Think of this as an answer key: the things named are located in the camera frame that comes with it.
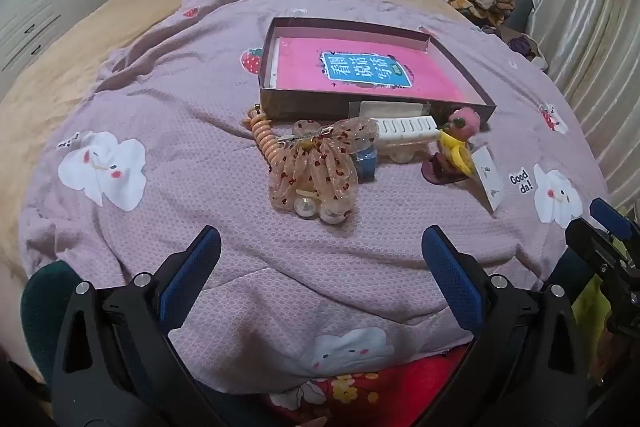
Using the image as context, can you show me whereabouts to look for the shallow cardboard box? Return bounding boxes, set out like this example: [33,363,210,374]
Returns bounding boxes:
[259,17,497,122]

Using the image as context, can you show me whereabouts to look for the pink book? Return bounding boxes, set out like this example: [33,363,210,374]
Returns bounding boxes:
[270,36,483,104]

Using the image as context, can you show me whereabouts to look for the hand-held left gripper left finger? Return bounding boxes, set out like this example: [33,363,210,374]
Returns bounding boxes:
[52,225,223,427]

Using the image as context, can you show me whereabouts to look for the sheer dotted bow hair clip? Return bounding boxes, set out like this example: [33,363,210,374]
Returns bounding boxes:
[267,118,379,225]

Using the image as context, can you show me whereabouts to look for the orange coil hair tie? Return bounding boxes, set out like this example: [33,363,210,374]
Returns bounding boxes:
[241,104,281,168]

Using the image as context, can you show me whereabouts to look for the purple printed blanket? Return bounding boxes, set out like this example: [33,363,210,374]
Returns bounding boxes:
[20,0,608,403]

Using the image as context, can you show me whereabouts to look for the pink fluffy hair clip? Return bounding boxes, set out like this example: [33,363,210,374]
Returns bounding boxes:
[442,107,483,140]

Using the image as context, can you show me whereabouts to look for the white claw hair clip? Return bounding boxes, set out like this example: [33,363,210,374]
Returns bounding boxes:
[372,115,440,164]

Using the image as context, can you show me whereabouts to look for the red floral clothing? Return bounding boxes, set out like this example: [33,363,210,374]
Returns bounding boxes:
[265,347,481,427]

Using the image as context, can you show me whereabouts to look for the cream curtain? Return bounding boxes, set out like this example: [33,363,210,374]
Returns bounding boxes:
[522,0,640,218]

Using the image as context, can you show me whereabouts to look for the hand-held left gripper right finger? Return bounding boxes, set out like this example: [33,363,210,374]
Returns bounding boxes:
[421,225,601,427]

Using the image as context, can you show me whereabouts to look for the small blue box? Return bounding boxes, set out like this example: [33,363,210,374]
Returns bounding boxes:
[356,147,379,182]

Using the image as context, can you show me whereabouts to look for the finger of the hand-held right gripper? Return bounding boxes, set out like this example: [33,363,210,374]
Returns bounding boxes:
[565,198,640,293]
[542,251,598,295]

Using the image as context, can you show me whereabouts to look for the yellow-green cloth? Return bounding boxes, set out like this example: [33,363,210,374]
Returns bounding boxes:
[570,277,616,328]

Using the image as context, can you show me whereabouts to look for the yellow hoop earring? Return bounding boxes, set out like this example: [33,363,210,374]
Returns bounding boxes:
[450,146,474,176]
[438,129,468,152]

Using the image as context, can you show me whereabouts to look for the maroon snap hair clip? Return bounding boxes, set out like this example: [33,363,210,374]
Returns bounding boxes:
[421,152,471,184]

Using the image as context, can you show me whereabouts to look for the white earring card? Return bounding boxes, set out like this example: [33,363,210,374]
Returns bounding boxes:
[470,146,505,212]

